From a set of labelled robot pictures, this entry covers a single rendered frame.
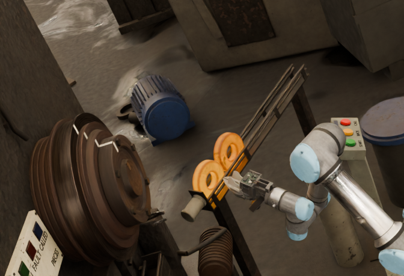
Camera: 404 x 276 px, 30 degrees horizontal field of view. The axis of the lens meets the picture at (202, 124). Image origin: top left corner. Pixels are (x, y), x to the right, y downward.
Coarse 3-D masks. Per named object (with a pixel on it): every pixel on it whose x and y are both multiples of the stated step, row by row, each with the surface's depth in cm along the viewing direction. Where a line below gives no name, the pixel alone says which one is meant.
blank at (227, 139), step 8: (224, 136) 292; (232, 136) 295; (216, 144) 292; (224, 144) 292; (232, 144) 297; (240, 144) 299; (216, 152) 291; (224, 152) 292; (232, 152) 300; (216, 160) 292; (224, 160) 292; (232, 160) 296; (224, 168) 293; (232, 168) 296
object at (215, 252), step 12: (216, 228) 292; (204, 240) 289; (216, 240) 286; (228, 240) 290; (204, 252) 282; (216, 252) 280; (228, 252) 283; (204, 264) 278; (216, 264) 277; (228, 264) 279
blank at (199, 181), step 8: (208, 160) 288; (200, 168) 284; (208, 168) 286; (216, 168) 289; (200, 176) 283; (216, 176) 290; (192, 184) 284; (200, 184) 283; (216, 184) 290; (208, 192) 287
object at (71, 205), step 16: (64, 128) 223; (80, 128) 225; (64, 144) 216; (64, 160) 213; (64, 176) 211; (64, 192) 211; (80, 192) 211; (64, 208) 211; (80, 208) 209; (80, 224) 212; (80, 240) 214; (96, 240) 213; (96, 256) 220; (112, 256) 219; (128, 256) 231
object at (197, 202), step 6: (192, 198) 284; (198, 198) 283; (192, 204) 281; (198, 204) 282; (204, 204) 284; (186, 210) 280; (192, 210) 280; (198, 210) 282; (186, 216) 281; (192, 216) 279
